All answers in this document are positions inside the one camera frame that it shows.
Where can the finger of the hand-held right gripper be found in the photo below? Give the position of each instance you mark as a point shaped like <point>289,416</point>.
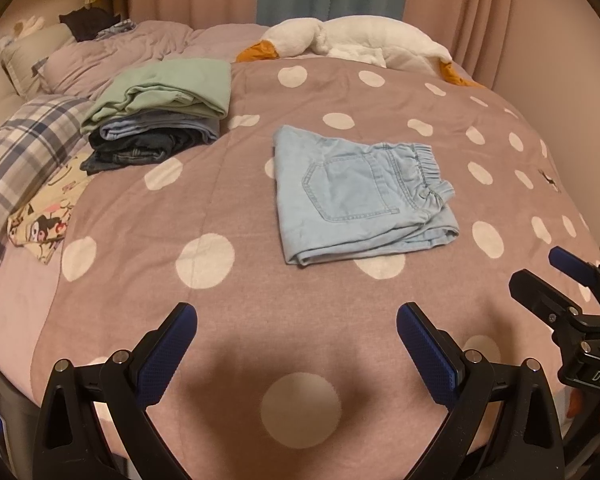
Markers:
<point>572,262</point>
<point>539,297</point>

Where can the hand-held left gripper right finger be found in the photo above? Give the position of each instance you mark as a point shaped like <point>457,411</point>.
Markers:
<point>424,350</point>

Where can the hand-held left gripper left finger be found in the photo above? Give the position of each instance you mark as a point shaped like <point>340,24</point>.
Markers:
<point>170,350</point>

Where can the light blue denim pants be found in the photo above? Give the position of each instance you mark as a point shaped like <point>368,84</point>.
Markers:
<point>350,195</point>

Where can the folded green pants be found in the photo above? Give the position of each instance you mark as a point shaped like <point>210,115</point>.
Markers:
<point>180,85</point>

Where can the person's right hand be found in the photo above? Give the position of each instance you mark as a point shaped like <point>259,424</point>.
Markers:
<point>576,402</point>

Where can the pink polka dot blanket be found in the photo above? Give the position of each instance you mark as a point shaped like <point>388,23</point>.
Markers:
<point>230,200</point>

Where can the pink bed sheet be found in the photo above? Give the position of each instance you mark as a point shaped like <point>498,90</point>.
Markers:
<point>15,300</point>

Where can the yellow cartoon print cloth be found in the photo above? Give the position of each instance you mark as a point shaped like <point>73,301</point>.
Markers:
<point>45,220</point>

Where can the folded dark jeans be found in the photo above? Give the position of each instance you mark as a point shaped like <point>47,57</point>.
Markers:
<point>130,152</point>

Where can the folded blue jeans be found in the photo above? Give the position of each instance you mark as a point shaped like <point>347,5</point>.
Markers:
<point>145,126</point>

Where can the blue plaid pillow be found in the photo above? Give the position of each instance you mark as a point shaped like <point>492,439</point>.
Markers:
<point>20,150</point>

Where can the pink duvet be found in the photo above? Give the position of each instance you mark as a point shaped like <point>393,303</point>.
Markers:
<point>145,45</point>

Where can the white goose plush toy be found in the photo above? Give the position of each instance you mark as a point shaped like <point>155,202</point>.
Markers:
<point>360,35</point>

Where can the blue checked garment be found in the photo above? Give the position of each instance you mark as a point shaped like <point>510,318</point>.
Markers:
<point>117,29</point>

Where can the beige pillow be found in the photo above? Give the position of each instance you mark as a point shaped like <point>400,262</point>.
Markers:
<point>30,52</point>

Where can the black garment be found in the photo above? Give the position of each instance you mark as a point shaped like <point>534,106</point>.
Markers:
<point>87,22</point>

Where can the small white plush toy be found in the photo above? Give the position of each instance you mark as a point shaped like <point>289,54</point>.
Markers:
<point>27,26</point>

